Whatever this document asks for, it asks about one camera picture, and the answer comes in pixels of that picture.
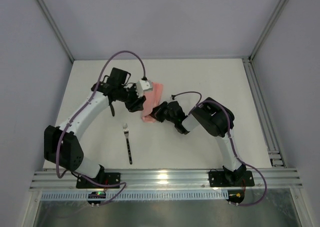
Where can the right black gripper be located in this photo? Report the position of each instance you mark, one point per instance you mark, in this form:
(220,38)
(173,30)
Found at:
(162,112)

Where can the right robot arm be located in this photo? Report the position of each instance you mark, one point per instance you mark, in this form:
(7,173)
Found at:
(216,119)

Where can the pink satin napkin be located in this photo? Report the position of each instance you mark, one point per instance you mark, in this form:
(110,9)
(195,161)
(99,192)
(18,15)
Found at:
(153,99)

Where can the black knife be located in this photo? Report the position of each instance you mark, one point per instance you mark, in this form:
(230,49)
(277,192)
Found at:
(112,109)

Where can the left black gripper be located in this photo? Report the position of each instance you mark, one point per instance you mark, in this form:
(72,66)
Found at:
(136,101)

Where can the left controller board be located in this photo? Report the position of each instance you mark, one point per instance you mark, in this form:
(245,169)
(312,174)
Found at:
(96,198)

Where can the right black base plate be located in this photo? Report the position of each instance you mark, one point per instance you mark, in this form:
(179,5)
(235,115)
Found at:
(226,178)

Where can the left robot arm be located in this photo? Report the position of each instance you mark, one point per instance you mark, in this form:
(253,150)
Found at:
(62,143)

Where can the corner frame post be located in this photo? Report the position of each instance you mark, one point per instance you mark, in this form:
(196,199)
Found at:
(53,25)
(271,22)

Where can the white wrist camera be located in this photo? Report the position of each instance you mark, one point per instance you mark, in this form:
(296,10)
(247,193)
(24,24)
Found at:
(143,86)
(173,97)

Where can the right controller board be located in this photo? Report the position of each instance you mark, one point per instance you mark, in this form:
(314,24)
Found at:
(235,197)

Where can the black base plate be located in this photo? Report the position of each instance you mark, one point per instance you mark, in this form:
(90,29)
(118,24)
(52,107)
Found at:
(226,178)
(107,180)

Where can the grey slotted cable duct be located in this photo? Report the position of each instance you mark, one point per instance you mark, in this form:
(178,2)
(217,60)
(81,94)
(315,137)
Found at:
(141,195)

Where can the controller board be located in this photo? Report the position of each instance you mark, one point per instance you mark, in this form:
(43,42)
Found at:
(235,197)
(96,198)

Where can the aluminium rail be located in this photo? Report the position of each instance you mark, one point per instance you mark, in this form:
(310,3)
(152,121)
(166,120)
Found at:
(163,179)
(272,143)

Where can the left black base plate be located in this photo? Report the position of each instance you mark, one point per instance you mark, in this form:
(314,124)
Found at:
(107,180)

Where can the aluminium front rail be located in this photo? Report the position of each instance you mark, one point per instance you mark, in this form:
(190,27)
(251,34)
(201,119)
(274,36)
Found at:
(163,179)

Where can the right corner frame post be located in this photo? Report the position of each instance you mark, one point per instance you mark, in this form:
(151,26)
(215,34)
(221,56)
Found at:
(271,22)

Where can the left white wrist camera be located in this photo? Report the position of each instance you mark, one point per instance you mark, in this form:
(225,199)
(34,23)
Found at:
(143,86)

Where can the left corner frame post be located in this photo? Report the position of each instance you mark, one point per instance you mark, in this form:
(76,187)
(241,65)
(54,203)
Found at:
(53,25)

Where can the right side aluminium rail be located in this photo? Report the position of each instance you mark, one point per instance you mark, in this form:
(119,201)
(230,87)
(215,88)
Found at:
(272,143)

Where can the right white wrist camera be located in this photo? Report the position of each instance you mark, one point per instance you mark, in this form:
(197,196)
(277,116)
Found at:
(173,97)

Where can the silver fork black handle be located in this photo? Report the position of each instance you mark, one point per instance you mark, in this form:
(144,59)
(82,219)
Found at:
(126,134)

